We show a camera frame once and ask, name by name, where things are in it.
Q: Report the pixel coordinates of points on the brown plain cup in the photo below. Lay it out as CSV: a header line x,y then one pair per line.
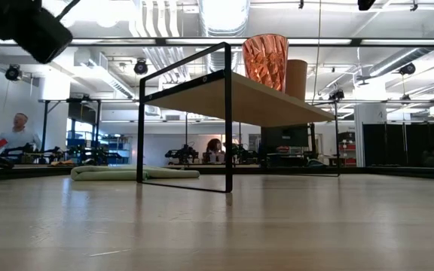
x,y
298,79

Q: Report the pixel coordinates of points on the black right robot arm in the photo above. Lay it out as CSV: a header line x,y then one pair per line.
x,y
365,3

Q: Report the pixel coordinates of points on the black background robot arm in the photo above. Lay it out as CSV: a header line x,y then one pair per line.
x,y
183,154
32,154

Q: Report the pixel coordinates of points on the black overhead beam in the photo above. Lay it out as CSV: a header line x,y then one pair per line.
x,y
126,41

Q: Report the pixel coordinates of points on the blue storage rack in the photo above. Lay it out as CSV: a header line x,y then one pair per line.
x,y
115,150

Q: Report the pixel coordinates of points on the green folded cloth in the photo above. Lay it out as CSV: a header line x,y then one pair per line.
x,y
107,173

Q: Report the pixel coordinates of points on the red faceted glass cup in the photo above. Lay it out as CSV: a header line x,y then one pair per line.
x,y
265,60

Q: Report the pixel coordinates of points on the black monitor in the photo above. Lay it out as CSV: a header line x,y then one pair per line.
x,y
285,137

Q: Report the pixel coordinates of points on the red storage bins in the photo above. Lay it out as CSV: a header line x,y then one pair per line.
x,y
348,152

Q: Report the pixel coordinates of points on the black room partition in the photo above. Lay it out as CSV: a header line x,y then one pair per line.
x,y
398,145

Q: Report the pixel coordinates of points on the black ceiling camera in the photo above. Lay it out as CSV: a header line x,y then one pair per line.
x,y
407,69
337,95
13,72
140,67

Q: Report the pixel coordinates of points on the silver ventilation duct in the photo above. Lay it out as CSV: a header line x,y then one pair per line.
x,y
224,19

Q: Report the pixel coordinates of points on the wooden shelf with black frame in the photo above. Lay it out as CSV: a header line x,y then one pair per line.
x,y
247,101

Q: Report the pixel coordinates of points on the black metal table frame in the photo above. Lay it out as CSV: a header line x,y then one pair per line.
x,y
390,172

